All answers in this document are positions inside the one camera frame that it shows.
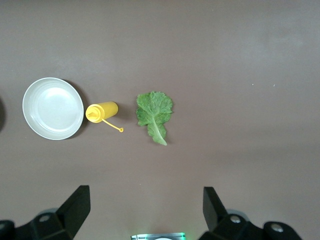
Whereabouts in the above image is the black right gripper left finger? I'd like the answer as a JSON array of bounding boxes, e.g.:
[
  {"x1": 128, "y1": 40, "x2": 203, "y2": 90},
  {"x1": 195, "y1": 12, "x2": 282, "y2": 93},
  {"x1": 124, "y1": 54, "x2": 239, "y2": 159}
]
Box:
[{"x1": 0, "y1": 184, "x2": 91, "y2": 240}]

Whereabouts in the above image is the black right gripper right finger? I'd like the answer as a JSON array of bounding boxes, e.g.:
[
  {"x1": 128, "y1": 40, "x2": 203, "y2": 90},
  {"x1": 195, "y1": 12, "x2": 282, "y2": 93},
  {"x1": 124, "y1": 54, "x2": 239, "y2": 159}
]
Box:
[{"x1": 198, "y1": 186, "x2": 305, "y2": 240}]

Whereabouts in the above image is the yellow squeeze bottle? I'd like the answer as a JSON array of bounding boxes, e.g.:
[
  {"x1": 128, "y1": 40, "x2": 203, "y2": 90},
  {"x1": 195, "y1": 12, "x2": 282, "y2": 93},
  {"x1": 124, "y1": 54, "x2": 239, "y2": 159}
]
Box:
[{"x1": 85, "y1": 101, "x2": 125, "y2": 134}]

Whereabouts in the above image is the green lettuce leaf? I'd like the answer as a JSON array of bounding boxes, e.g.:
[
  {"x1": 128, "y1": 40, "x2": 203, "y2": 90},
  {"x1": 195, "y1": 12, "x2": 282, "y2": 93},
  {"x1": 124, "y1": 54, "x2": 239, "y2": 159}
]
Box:
[{"x1": 135, "y1": 91, "x2": 174, "y2": 147}]

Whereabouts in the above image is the beige plate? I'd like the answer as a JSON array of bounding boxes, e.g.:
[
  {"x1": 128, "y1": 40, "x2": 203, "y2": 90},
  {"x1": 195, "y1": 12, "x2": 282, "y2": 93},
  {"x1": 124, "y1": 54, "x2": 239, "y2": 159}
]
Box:
[{"x1": 22, "y1": 77, "x2": 85, "y2": 141}]

